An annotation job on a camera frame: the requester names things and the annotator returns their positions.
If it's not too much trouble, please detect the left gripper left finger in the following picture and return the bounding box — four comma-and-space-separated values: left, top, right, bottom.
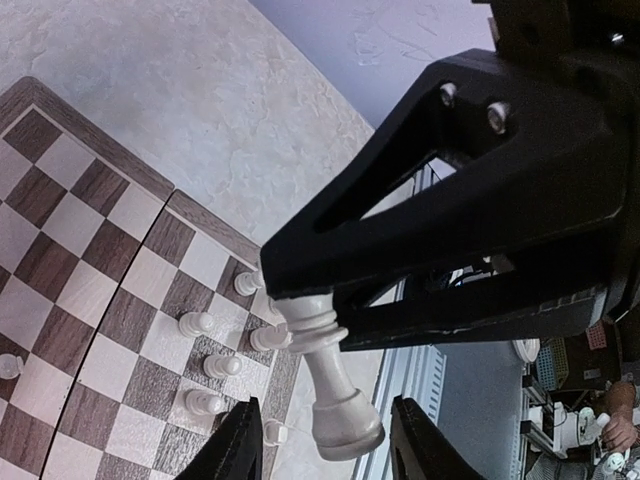
175, 397, 263, 480

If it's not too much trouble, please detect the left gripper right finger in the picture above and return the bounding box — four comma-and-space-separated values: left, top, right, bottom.
390, 396, 483, 480

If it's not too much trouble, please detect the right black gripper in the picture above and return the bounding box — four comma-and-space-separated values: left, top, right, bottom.
261, 1, 639, 317

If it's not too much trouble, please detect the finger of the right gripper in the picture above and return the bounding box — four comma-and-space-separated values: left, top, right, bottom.
332, 219, 614, 354

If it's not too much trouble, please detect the white chess pawn row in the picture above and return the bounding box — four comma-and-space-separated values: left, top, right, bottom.
203, 355, 243, 379

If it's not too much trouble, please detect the white chess knight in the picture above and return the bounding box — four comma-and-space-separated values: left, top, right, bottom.
249, 323, 292, 352

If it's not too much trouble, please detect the wooden chess board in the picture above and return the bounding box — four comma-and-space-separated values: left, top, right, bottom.
1, 77, 299, 479

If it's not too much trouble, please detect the white chess piece edge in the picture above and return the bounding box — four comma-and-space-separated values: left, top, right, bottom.
234, 271, 264, 297

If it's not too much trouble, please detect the white chess king piece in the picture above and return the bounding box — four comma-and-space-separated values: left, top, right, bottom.
184, 390, 225, 416

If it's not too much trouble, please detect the white chess pawn standing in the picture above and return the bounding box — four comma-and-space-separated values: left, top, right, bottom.
178, 312, 215, 338

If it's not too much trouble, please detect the person hand in background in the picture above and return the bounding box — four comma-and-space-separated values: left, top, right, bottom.
602, 381, 638, 453

